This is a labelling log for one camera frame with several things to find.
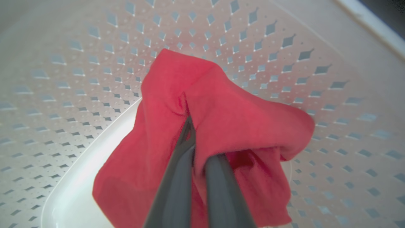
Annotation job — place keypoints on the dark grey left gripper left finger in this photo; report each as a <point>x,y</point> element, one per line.
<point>177,190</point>

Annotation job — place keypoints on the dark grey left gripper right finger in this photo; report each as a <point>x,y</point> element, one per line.
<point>224,196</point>

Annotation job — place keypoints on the red cloth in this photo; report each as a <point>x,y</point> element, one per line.
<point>227,110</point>

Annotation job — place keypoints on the white perforated laundry basket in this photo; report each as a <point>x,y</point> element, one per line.
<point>79,95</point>

